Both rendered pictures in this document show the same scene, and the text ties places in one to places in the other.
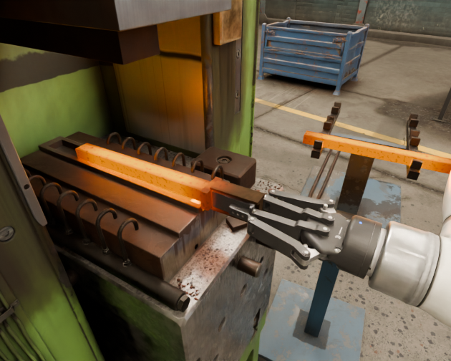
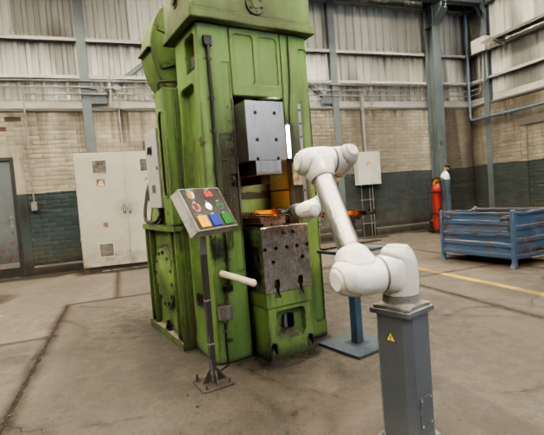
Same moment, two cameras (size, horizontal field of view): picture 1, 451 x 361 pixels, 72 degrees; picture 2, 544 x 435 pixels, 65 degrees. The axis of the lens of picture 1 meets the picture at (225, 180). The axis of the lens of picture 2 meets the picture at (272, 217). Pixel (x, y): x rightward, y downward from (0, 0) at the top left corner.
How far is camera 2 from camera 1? 258 cm
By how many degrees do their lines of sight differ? 42
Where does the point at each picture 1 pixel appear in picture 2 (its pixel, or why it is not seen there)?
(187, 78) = (286, 196)
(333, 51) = (502, 227)
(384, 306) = not seen: hidden behind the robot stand
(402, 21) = not seen: outside the picture
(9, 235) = (236, 210)
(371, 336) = not seen: hidden behind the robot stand
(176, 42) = (284, 186)
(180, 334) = (260, 232)
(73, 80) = (258, 200)
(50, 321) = (237, 236)
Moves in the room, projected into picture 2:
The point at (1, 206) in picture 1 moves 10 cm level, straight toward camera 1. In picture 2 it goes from (236, 204) to (238, 204)
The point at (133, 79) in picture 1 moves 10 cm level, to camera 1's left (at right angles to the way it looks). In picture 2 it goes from (275, 200) to (264, 201)
